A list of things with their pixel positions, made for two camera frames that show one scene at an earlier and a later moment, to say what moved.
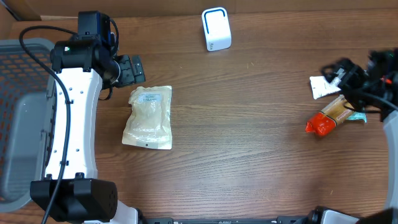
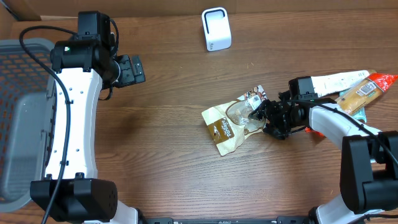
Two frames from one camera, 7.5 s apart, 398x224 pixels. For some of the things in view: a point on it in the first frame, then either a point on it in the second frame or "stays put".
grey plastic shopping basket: [28, 91] stays put
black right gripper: [352, 73] → [268, 112]
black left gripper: [131, 74] stays put
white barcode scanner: [217, 28] stays put
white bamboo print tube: [320, 86] stays put
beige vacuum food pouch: [150, 124] → [229, 123]
